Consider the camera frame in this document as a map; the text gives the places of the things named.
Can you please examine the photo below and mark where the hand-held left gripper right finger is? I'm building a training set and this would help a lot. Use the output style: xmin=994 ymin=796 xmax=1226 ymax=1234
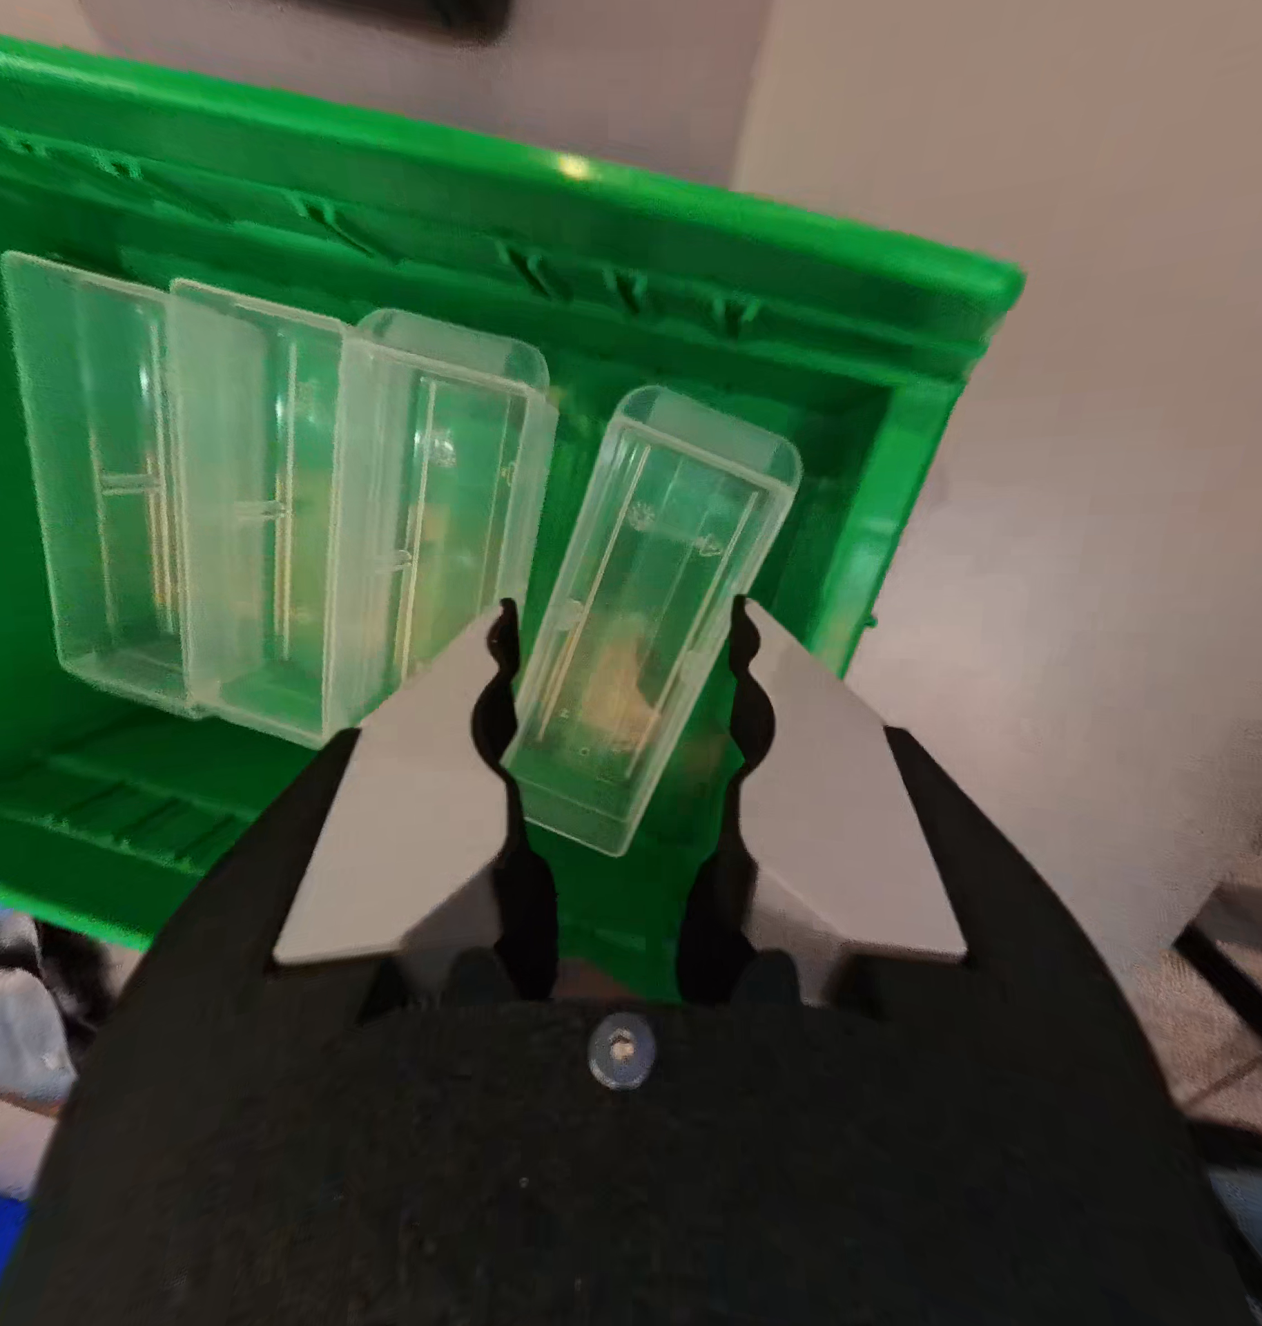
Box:
xmin=676 ymin=595 xmax=966 ymax=1002

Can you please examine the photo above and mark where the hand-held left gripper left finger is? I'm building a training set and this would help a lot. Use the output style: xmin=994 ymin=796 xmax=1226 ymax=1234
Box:
xmin=273 ymin=598 xmax=557 ymax=998

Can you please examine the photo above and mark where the clear plastic drawer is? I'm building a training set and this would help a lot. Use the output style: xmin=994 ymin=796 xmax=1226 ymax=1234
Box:
xmin=501 ymin=385 xmax=803 ymax=859
xmin=324 ymin=308 xmax=560 ymax=747
xmin=0 ymin=249 xmax=203 ymax=716
xmin=164 ymin=277 xmax=357 ymax=747

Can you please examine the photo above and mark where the green plastic bin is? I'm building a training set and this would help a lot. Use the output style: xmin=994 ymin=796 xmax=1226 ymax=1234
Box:
xmin=0 ymin=30 xmax=1025 ymax=995

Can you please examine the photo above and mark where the white bag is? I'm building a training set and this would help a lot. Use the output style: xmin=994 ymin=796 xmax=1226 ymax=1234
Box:
xmin=0 ymin=957 xmax=78 ymax=1110

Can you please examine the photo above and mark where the black frame bar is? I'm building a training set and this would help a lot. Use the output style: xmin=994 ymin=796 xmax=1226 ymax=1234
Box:
xmin=1173 ymin=919 xmax=1262 ymax=1073

